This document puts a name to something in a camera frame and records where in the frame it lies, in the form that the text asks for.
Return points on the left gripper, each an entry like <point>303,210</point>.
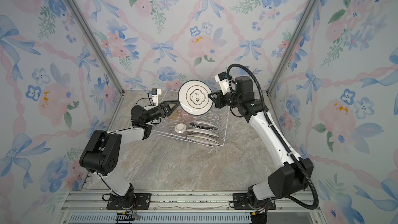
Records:
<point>161,111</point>

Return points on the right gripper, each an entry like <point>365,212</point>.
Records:
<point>218,101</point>

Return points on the white plate gold rim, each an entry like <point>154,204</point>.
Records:
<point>193,97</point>

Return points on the white plate green red rim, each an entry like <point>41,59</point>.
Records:
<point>203,125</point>

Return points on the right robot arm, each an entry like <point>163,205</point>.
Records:
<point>292,177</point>

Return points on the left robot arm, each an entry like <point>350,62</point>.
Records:
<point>101,154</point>

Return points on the yellow glass cup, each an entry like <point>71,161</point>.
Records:
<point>175,115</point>

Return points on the pink glass cup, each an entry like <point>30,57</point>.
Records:
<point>185,118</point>

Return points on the striped ceramic bowl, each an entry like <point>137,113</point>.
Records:
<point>180,128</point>

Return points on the white plate front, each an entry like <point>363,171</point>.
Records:
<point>203,140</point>

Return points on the white wire dish rack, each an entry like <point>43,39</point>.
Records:
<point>218,117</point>

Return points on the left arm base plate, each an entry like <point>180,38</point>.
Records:
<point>136,201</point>

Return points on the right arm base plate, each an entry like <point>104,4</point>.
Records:
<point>247,201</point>

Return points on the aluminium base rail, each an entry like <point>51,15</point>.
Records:
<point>182,207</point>

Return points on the right aluminium corner post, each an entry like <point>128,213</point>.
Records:
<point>301,25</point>

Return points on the aluminium corner post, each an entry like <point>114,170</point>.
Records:
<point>301,25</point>
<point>90,37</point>

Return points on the left aluminium corner post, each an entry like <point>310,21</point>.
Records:
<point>90,37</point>

